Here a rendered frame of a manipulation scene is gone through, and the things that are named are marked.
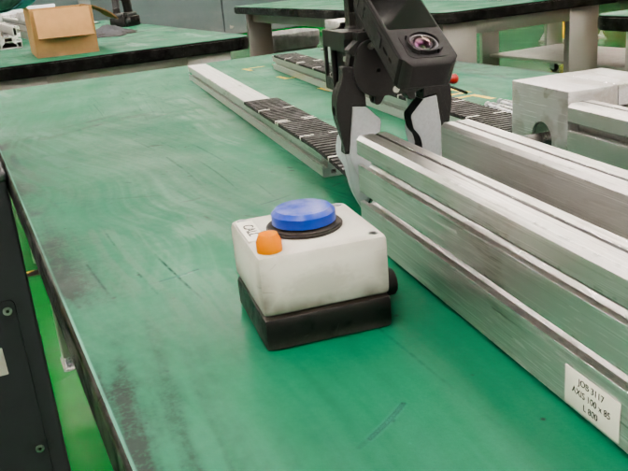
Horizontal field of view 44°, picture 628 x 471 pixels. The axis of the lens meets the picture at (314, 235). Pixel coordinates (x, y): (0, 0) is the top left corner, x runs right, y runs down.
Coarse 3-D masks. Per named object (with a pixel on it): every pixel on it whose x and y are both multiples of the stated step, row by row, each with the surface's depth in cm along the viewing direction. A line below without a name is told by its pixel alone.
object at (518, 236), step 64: (448, 128) 61; (384, 192) 57; (448, 192) 46; (512, 192) 43; (576, 192) 46; (448, 256) 50; (512, 256) 40; (576, 256) 35; (512, 320) 41; (576, 320) 35; (576, 384) 36
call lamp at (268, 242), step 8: (264, 232) 44; (272, 232) 44; (256, 240) 44; (264, 240) 44; (272, 240) 44; (280, 240) 44; (256, 248) 45; (264, 248) 44; (272, 248) 44; (280, 248) 44
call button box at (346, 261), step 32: (256, 224) 50; (352, 224) 48; (256, 256) 44; (288, 256) 44; (320, 256) 45; (352, 256) 45; (384, 256) 46; (256, 288) 45; (288, 288) 45; (320, 288) 45; (352, 288) 46; (384, 288) 47; (256, 320) 47; (288, 320) 45; (320, 320) 46; (352, 320) 47; (384, 320) 47
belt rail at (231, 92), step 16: (192, 80) 166; (208, 80) 144; (224, 80) 140; (224, 96) 135; (240, 96) 120; (256, 96) 119; (240, 112) 120; (272, 128) 104; (288, 144) 94; (304, 144) 87; (304, 160) 88; (320, 160) 84
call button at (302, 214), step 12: (288, 204) 49; (300, 204) 48; (312, 204) 48; (324, 204) 48; (276, 216) 47; (288, 216) 46; (300, 216) 46; (312, 216) 46; (324, 216) 46; (288, 228) 46; (300, 228) 46; (312, 228) 46
